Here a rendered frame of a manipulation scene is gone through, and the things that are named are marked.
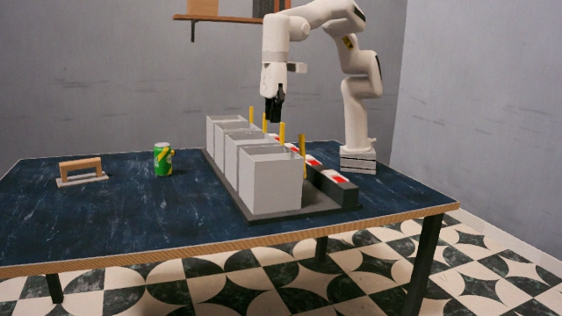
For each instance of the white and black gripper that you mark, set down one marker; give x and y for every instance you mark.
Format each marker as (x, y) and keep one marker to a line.
(273, 82)

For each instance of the green drink can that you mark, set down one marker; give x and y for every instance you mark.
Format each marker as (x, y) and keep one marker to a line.
(162, 154)

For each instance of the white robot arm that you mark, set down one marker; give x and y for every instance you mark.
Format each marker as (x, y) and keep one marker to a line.
(278, 29)

